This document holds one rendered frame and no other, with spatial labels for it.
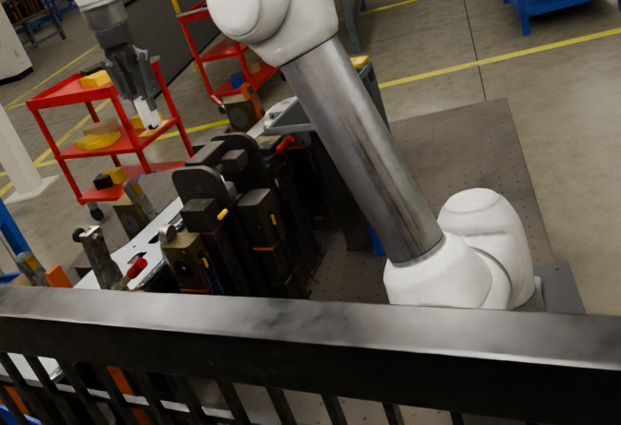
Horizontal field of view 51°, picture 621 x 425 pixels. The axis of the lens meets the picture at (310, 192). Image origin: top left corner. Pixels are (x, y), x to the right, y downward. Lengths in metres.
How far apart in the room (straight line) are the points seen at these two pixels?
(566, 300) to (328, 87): 0.69
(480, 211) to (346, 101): 0.36
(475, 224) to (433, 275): 0.19
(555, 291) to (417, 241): 0.46
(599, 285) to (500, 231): 1.53
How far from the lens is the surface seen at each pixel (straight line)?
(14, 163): 5.82
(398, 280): 1.05
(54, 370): 1.37
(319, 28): 0.95
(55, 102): 4.28
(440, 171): 2.17
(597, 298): 2.65
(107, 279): 1.34
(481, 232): 1.19
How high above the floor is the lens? 1.69
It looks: 26 degrees down
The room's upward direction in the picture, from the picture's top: 19 degrees counter-clockwise
